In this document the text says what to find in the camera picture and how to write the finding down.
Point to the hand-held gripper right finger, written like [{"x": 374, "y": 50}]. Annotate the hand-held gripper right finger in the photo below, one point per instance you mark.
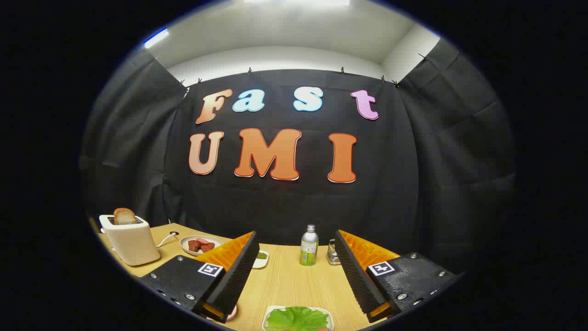
[{"x": 356, "y": 276}]

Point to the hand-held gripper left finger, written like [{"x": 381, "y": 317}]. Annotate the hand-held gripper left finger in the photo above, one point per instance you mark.
[{"x": 239, "y": 280}]

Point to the green lettuce leaf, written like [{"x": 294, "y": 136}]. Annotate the green lettuce leaf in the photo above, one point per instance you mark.
[{"x": 296, "y": 319}]

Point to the toasted bread slice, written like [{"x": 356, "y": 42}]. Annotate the toasted bread slice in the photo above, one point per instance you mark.
[{"x": 124, "y": 216}]

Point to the white sectioned dish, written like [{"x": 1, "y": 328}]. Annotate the white sectioned dish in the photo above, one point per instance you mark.
[{"x": 260, "y": 264}]

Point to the pink round plate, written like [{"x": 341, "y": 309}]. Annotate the pink round plate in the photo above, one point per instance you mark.
[{"x": 232, "y": 314}]

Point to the round beige meat plate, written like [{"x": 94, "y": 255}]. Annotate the round beige meat plate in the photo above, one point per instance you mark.
[{"x": 217, "y": 242}]

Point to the brown steak piece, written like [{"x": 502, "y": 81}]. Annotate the brown steak piece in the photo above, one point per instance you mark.
[
  {"x": 193, "y": 246},
  {"x": 207, "y": 247}
]

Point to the white square plate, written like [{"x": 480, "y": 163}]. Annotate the white square plate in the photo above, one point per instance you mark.
[{"x": 331, "y": 316}]

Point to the green label metal bottle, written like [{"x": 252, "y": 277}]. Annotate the green label metal bottle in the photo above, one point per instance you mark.
[{"x": 309, "y": 250}]

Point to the black backdrop cloth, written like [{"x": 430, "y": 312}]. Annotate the black backdrop cloth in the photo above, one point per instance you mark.
[{"x": 285, "y": 207}]

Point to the cream white toaster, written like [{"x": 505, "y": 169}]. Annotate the cream white toaster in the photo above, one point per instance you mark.
[{"x": 131, "y": 241}]

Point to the ceiling light strip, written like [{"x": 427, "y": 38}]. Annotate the ceiling light strip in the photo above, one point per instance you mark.
[{"x": 156, "y": 37}]

